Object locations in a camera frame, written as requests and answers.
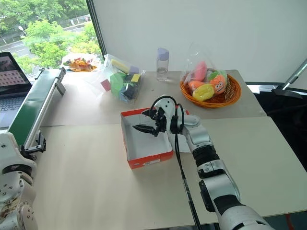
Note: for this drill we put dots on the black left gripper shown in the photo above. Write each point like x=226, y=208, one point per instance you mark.
x=28, y=155

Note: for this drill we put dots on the black foam block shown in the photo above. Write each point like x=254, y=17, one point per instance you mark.
x=131, y=92

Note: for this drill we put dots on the small yellow block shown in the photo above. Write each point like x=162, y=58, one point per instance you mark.
x=136, y=77

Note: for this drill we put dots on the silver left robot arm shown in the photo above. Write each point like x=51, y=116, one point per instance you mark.
x=14, y=198

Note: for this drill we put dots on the yellow plush toy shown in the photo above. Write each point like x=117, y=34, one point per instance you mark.
x=203, y=92

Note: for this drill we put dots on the bag of snacks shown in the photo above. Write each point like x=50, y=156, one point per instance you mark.
x=80, y=64

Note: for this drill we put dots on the dark window frame post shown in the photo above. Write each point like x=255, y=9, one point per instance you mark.
x=97, y=31

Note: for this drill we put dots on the orange plush with face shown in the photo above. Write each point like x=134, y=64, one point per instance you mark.
x=218, y=84

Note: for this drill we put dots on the green foam block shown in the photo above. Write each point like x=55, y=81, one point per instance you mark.
x=117, y=82

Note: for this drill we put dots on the pink plush toy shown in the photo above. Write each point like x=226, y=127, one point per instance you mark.
x=200, y=70

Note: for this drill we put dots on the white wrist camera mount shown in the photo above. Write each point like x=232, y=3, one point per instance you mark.
x=12, y=153
x=167, y=105

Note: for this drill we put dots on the magenta square block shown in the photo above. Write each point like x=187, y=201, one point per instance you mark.
x=105, y=85

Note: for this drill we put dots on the orange wicker basket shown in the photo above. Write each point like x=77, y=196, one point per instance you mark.
x=230, y=92

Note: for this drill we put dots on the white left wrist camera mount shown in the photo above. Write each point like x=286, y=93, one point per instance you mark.
x=12, y=153

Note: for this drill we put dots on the clear bag of plush toys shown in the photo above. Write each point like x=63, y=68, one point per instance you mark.
x=204, y=72

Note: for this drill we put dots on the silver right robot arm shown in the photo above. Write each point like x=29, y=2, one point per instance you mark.
x=223, y=184

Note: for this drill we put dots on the green conveyor belt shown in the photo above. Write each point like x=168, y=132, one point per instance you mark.
x=33, y=105

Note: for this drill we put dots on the purple foam block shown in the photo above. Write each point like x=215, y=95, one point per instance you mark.
x=134, y=70

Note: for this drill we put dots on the red cardboard box tray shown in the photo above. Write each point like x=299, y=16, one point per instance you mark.
x=146, y=146

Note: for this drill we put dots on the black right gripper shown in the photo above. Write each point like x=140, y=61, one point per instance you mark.
x=161, y=122

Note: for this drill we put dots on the yellow sponge block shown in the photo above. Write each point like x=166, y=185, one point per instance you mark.
x=120, y=66

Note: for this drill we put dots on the silver pole black base stand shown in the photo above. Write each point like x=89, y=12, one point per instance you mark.
x=291, y=81

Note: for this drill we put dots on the clear bottle purple cap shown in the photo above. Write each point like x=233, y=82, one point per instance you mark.
x=162, y=65

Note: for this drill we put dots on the open grey laptop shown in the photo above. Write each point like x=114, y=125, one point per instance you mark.
x=10, y=81

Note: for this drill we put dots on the clear bag of blocks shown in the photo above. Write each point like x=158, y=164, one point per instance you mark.
x=124, y=81

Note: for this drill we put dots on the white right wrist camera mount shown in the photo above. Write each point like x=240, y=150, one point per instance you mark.
x=167, y=105

